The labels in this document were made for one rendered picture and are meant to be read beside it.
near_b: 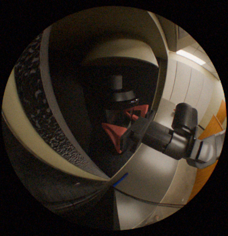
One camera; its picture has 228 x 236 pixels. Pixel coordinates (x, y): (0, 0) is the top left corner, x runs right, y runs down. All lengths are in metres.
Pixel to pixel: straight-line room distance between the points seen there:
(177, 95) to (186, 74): 0.98
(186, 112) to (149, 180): 0.33
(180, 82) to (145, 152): 2.91
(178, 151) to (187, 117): 0.07
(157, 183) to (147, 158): 0.17
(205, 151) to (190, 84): 3.09
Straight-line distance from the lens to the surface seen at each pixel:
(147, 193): 0.40
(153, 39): 0.15
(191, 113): 0.20
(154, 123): 0.15
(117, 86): 0.15
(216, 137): 0.20
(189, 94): 3.21
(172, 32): 0.19
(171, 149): 0.15
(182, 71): 3.15
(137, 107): 0.20
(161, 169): 0.44
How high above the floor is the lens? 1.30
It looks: 39 degrees down
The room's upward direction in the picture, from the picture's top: straight up
